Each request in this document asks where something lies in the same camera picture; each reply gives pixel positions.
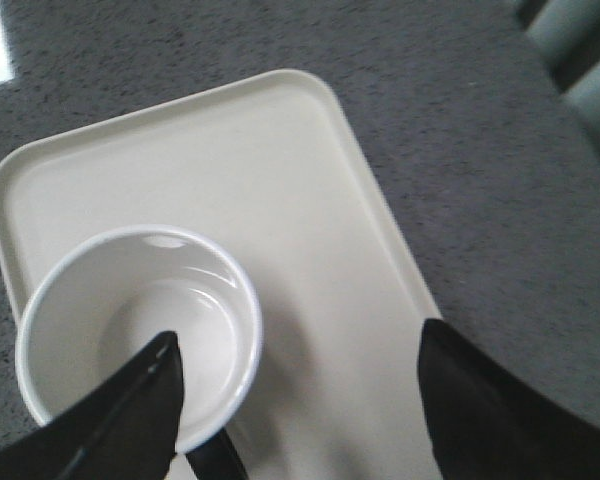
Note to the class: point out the cream rectangular plastic tray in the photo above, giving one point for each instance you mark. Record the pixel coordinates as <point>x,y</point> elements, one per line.
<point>269,168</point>

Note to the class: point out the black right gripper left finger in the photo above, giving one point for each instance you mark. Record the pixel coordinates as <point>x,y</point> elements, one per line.
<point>125,429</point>

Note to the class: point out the pale green curtain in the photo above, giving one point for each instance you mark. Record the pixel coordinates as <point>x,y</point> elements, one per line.
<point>566,35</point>

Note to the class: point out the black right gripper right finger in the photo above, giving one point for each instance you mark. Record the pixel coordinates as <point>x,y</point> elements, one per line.
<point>484,423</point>

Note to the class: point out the white smiley face mug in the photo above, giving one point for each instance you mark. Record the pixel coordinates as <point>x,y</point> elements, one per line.
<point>104,301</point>

